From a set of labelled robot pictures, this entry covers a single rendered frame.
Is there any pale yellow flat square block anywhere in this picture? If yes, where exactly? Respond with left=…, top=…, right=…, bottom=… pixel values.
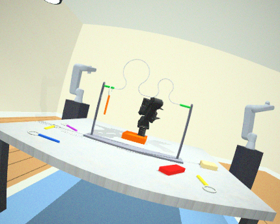
left=200, top=160, right=218, bottom=171

